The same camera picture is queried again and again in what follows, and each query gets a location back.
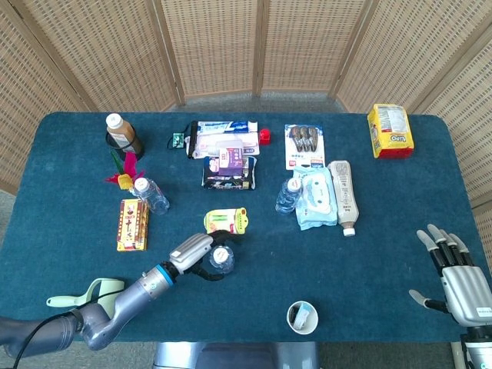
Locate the colourful feather shuttlecock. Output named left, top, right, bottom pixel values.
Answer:
left=105, top=151, right=147, bottom=193

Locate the yellow red snack bag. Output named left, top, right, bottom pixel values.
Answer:
left=367, top=103, right=415, bottom=160

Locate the woven bamboo folding screen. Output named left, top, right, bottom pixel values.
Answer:
left=0, top=0, right=492, bottom=262

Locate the purple small box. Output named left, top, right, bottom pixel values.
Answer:
left=218, top=147, right=244, bottom=177

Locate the brown tea bottle white cap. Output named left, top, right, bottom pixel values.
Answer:
left=105, top=113, right=144, bottom=155

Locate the blue white sachet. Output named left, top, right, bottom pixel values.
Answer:
left=295, top=302, right=314, bottom=330

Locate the clear water bottle red label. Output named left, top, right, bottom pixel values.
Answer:
left=274, top=178, right=304, bottom=215
left=208, top=244, right=235, bottom=274

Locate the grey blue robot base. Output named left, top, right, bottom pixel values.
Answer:
left=153, top=341, right=320, bottom=369

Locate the red yellow spice box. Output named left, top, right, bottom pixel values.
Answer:
left=116, top=198, right=148, bottom=251

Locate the grey-tipped silver right robot hand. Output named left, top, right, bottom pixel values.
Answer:
left=408, top=224, right=492, bottom=327

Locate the blue white toothpaste box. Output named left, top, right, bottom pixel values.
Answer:
left=191, top=120, right=259, bottom=135

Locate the clear unlabelled water bottle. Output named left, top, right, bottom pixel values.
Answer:
left=132, top=178, right=171, bottom=215

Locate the pale green lint roller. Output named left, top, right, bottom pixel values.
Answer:
left=46, top=278, right=126, bottom=308

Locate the light blue wet wipes pack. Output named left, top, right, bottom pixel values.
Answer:
left=291, top=166, right=339, bottom=231

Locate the black sanitary pad pack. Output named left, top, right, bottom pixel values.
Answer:
left=201, top=155, right=257, bottom=191

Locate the yellow blister pack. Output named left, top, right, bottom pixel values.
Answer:
left=203, top=207, right=249, bottom=236

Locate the beige milk tea bottle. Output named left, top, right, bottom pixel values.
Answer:
left=327, top=160, right=361, bottom=237

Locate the white paper cup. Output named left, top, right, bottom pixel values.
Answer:
left=287, top=300, right=319, bottom=335

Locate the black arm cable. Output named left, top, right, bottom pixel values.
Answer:
left=13, top=292, right=121, bottom=369

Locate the black-fingered silver left robot hand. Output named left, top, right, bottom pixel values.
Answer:
left=168, top=229, right=245, bottom=281

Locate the yellow flat box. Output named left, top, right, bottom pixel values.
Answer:
left=116, top=199, right=150, bottom=253

